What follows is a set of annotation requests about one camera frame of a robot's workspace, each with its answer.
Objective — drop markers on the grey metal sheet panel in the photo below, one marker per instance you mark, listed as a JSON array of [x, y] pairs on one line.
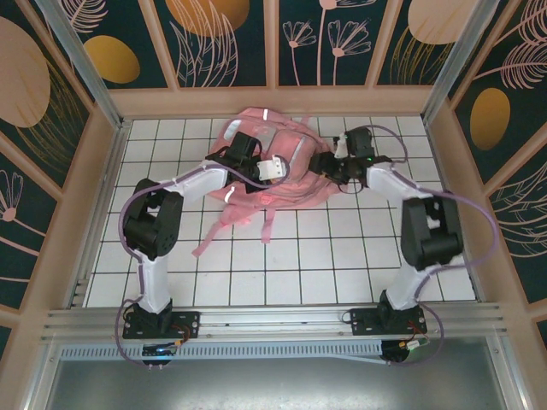
[[273, 384]]

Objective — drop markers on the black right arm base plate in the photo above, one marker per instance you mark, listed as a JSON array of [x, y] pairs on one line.
[[363, 322]]

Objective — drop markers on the aluminium side rail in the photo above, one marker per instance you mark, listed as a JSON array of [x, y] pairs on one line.
[[100, 213]]

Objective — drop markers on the small green circuit board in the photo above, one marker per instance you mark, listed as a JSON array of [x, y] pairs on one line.
[[412, 345], [160, 350]]

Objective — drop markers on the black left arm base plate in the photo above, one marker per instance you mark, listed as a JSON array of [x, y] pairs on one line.
[[188, 324]]

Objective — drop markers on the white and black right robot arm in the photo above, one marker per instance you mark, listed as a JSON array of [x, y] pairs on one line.
[[431, 230]]

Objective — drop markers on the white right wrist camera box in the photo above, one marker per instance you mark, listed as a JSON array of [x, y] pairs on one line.
[[342, 145]]

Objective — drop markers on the aluminium mounting rail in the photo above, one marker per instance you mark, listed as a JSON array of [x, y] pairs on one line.
[[299, 324]]

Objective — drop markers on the pink student backpack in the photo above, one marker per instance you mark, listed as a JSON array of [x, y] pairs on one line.
[[299, 188]]

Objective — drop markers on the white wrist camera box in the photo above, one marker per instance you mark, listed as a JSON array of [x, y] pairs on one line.
[[271, 167], [342, 145]]

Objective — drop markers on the aluminium frame post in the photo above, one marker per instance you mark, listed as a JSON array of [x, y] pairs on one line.
[[89, 72], [456, 64]]

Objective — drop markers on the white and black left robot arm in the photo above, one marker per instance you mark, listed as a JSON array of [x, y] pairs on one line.
[[149, 222]]

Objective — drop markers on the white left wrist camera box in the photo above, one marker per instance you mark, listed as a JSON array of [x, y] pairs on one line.
[[271, 167]]

